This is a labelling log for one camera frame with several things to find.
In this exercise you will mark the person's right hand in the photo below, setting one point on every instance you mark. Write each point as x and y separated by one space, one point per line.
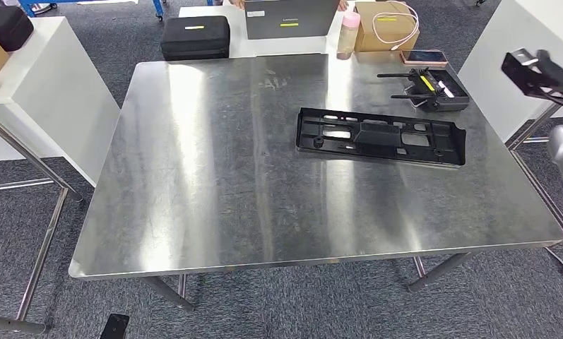
238 3

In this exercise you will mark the person's left hand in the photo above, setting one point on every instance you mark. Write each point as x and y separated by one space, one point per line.
343 4

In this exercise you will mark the long black plastic part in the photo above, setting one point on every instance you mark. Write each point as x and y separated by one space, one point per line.
379 135

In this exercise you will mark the blue metal shelf rack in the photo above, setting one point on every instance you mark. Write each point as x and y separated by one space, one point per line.
158 11

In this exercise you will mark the large steel workbench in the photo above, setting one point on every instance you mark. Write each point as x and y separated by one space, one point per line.
215 187

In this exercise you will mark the bottle with pink cap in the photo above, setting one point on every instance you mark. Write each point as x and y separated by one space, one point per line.
347 39

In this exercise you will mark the grey laptop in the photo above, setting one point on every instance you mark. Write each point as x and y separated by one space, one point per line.
290 14

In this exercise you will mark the black zip case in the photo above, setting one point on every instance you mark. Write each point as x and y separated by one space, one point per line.
5 27
194 37

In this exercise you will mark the smartphone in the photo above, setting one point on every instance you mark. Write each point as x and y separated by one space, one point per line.
424 57

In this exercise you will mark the black device with antennas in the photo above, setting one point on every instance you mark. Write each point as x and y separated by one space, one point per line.
449 100

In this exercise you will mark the steel table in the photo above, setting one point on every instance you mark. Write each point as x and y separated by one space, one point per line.
529 128

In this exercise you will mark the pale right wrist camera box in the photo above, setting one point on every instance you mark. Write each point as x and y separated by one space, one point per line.
524 56

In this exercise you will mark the steel table frame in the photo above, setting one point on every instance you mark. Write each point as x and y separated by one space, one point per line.
40 262

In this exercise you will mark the black left camera bracket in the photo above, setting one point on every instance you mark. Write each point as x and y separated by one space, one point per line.
115 326

